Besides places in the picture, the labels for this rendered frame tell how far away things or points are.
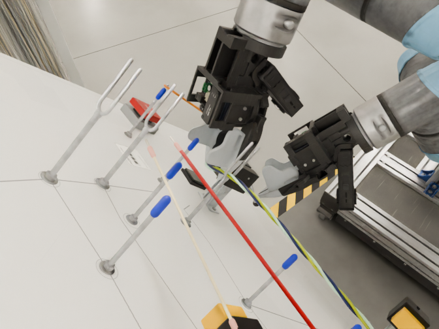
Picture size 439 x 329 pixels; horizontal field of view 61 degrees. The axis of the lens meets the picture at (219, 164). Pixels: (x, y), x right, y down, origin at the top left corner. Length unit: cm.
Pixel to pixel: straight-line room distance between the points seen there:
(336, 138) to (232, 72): 24
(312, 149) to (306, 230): 123
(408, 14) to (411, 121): 18
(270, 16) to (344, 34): 237
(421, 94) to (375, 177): 122
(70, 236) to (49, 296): 7
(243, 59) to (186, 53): 209
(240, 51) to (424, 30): 20
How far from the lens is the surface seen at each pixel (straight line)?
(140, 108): 69
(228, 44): 45
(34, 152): 43
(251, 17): 45
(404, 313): 69
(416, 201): 182
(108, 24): 287
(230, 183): 59
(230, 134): 51
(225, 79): 48
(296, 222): 184
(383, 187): 180
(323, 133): 63
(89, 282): 32
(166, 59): 252
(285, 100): 53
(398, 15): 49
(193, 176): 65
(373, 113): 61
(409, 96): 61
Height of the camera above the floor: 164
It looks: 57 degrees down
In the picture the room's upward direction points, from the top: straight up
